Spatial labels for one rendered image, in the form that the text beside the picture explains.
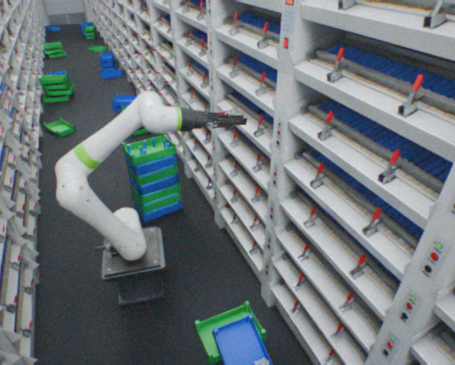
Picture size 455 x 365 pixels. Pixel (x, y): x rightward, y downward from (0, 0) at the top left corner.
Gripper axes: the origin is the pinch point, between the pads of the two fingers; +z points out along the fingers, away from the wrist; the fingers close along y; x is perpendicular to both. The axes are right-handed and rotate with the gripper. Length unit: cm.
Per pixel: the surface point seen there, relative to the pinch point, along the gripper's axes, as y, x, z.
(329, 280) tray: 58, -42, 22
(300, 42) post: 25.2, 36.7, 3.1
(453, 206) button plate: 90, 17, 5
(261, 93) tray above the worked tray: 0.8, 12.2, 8.2
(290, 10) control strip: 21.2, 44.7, -0.9
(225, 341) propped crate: 38, -97, -4
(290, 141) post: 25.2, 1.8, 10.1
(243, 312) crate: 22, -101, 14
